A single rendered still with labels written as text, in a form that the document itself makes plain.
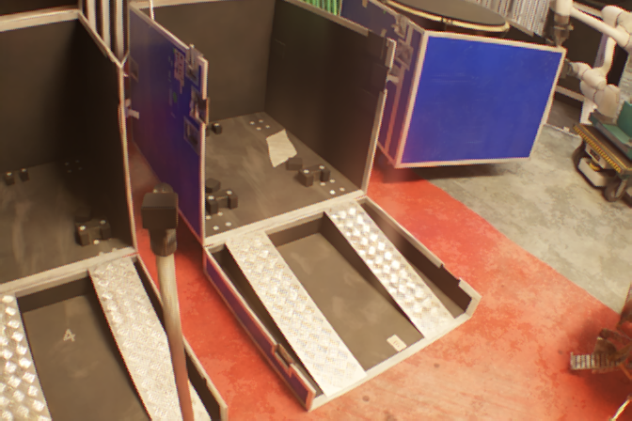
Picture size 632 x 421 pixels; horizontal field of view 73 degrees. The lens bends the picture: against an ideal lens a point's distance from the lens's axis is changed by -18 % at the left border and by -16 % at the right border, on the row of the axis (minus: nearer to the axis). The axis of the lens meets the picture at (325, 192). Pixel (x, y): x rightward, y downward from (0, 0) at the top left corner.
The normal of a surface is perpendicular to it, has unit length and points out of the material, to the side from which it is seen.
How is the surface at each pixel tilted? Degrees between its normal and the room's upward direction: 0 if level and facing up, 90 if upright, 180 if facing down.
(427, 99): 90
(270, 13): 90
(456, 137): 90
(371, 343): 1
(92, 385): 1
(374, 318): 1
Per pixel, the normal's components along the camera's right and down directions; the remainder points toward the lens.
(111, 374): 0.14, -0.81
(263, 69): 0.59, 0.52
